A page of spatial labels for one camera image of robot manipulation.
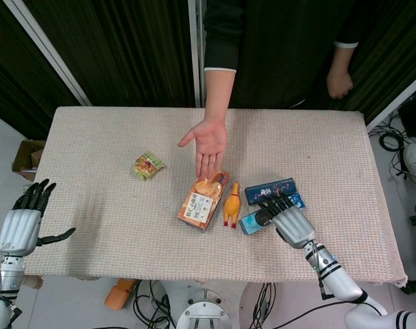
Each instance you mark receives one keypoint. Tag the white frame post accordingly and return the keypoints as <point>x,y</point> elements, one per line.
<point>195,51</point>
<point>48,51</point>
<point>396,99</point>

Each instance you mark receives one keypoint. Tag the orange plastic object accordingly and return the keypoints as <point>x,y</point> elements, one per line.
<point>120,293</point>

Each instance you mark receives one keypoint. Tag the white sneaker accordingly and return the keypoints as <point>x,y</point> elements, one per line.
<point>415,157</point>

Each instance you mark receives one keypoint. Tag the person's open hand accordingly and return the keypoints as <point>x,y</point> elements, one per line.
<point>209,144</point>

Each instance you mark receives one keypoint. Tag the person's bare forearm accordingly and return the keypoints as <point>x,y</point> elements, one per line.
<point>218,94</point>

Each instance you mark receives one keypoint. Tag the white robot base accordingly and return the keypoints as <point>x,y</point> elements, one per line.
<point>202,308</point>

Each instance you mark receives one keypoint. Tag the light blue box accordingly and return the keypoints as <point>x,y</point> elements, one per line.
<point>250,222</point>

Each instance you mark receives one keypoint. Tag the yellow rubber chicken toy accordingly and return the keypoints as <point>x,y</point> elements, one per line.
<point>232,205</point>

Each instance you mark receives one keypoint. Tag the pink woven table cloth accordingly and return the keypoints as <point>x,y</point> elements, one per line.
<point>207,192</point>

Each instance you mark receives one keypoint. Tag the orange snack food package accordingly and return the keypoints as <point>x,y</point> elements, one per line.
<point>203,204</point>

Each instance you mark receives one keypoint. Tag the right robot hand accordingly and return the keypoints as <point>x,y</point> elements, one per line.
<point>291,222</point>

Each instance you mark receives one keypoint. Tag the green snack packet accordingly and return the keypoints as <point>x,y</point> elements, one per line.
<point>146,166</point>

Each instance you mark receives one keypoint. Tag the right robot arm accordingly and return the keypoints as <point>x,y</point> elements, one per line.
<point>344,288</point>

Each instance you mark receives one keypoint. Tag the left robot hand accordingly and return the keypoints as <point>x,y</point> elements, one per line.
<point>19,222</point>

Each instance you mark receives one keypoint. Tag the cardboard box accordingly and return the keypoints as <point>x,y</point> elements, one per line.
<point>27,159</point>

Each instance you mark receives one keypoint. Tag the person's clenched fist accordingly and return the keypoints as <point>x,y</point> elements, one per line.
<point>338,84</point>

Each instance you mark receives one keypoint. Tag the dark blue printed box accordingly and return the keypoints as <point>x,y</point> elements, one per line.
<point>271,190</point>

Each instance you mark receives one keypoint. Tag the person in black clothes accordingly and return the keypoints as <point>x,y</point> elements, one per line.
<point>279,51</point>

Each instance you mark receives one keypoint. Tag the black object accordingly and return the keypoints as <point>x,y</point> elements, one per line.
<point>415,116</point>

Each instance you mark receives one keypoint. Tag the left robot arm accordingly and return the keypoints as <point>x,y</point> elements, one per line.
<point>3,291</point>

